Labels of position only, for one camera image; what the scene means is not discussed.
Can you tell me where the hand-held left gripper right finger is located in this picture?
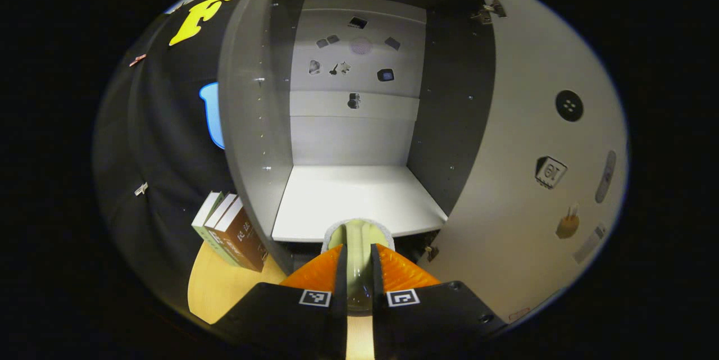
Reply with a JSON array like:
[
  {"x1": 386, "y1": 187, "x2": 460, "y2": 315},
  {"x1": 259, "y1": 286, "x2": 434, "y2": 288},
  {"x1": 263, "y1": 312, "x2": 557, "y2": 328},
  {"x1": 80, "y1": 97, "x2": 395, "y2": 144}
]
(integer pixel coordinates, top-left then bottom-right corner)
[{"x1": 371, "y1": 244, "x2": 506, "y2": 360}]

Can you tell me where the black backdrop cloth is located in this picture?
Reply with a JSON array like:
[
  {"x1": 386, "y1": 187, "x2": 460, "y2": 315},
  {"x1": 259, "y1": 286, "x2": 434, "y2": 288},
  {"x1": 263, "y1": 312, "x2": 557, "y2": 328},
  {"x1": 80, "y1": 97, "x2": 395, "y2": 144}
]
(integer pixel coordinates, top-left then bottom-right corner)
[{"x1": 93, "y1": 0, "x2": 293, "y2": 316}]

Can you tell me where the grey cabinet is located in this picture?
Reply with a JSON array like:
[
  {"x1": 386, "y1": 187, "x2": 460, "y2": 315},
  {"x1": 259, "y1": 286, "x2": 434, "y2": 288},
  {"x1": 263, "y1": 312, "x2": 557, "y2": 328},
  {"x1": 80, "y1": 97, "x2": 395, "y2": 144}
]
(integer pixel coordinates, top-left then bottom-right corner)
[{"x1": 218, "y1": 0, "x2": 498, "y2": 276}]

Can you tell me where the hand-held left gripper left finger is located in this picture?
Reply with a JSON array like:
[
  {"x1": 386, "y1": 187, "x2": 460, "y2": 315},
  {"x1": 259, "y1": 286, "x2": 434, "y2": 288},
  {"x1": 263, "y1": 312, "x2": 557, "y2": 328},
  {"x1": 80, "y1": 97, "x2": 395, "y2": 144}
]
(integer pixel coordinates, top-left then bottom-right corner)
[{"x1": 216, "y1": 244, "x2": 349, "y2": 360}]

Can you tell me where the beige cabinet door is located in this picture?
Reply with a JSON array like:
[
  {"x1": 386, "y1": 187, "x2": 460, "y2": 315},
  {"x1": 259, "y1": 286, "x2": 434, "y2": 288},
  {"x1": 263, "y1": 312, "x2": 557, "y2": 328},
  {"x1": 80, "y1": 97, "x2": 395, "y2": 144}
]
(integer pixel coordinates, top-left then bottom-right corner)
[{"x1": 433, "y1": 0, "x2": 630, "y2": 324}]

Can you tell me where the brown book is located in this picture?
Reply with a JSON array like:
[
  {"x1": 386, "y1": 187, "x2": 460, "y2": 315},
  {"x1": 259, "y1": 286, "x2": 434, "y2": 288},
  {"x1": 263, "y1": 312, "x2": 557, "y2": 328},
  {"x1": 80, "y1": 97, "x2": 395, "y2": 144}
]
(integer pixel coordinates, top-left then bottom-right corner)
[{"x1": 215, "y1": 198, "x2": 269, "y2": 272}]

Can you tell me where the white cabinet shelf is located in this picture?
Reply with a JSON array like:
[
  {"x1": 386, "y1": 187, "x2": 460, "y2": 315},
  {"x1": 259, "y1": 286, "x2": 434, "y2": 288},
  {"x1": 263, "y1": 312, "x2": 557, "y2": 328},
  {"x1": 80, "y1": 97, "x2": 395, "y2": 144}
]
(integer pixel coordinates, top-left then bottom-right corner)
[{"x1": 272, "y1": 165, "x2": 448, "y2": 244}]

